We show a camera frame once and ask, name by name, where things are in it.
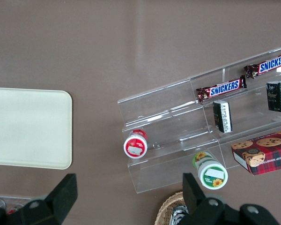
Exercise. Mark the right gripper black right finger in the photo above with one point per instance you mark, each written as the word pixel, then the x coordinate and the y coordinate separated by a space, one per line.
pixel 201 208

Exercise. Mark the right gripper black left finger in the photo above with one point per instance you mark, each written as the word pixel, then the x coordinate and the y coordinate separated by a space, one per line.
pixel 56 201

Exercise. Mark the oval tan wicker basket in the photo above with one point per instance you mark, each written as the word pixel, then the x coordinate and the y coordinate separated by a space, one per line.
pixel 162 211

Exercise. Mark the beige plastic tray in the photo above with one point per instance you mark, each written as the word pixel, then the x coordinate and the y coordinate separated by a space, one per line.
pixel 30 127

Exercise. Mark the stacked aluminium foil containers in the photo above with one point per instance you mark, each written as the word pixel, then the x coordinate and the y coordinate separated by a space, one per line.
pixel 178 216

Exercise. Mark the green lidded sunflower cup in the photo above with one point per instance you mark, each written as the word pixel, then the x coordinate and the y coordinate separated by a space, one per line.
pixel 212 174

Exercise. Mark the clear acrylic bottle rack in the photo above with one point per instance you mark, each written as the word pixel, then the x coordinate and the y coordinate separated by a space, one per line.
pixel 18 200

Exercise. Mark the red cola bottle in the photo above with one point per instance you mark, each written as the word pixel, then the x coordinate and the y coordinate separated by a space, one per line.
pixel 14 208

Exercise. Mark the clear acrylic stepped shelf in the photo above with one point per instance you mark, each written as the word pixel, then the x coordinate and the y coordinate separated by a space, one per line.
pixel 178 131

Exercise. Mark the red tartan cookie box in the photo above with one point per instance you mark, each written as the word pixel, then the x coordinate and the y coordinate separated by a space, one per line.
pixel 269 152

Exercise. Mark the red lidded cup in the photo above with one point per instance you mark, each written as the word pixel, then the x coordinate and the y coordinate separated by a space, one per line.
pixel 135 146

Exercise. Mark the small black box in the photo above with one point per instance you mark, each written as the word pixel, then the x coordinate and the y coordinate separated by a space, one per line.
pixel 278 96
pixel 222 117

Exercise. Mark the Snickers chocolate bar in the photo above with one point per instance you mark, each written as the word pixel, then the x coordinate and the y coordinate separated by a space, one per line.
pixel 271 65
pixel 222 88

